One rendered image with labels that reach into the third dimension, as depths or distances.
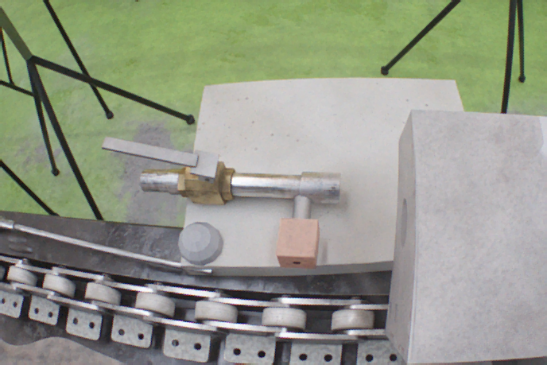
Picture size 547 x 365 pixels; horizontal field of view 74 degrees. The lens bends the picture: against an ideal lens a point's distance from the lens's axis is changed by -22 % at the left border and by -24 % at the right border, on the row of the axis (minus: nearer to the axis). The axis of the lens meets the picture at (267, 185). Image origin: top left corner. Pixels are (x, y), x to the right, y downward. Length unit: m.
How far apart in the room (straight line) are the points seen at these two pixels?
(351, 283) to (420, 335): 0.19
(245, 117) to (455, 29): 1.50
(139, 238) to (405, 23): 1.56
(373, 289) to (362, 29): 1.46
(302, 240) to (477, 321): 0.19
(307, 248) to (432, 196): 0.15
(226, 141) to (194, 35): 1.43
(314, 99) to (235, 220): 0.16
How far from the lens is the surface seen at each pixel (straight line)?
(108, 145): 0.40
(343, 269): 0.41
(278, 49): 1.71
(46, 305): 0.54
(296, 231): 0.38
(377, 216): 0.42
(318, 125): 0.47
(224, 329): 0.41
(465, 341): 0.24
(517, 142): 0.25
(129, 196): 1.48
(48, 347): 0.55
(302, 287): 0.42
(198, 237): 0.40
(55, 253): 0.53
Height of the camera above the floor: 1.18
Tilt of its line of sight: 60 degrees down
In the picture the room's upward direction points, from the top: 16 degrees counter-clockwise
